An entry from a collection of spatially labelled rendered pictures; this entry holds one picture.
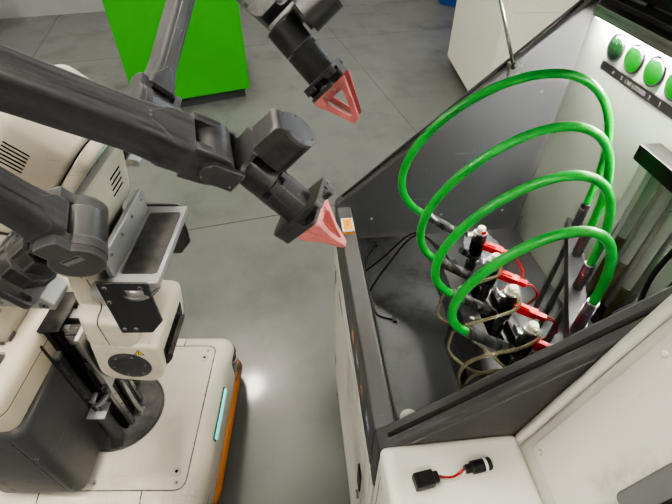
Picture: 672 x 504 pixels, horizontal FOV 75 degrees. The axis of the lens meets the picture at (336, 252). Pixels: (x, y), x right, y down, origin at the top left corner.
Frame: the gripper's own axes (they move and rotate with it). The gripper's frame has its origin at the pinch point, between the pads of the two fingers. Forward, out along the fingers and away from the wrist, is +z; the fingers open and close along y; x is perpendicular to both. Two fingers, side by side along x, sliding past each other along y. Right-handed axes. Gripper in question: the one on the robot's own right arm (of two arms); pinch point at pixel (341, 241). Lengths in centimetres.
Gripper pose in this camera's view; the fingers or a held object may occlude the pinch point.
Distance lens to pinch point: 70.0
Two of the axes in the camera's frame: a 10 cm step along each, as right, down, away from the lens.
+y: 6.8, -4.5, -5.9
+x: 1.6, -6.9, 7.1
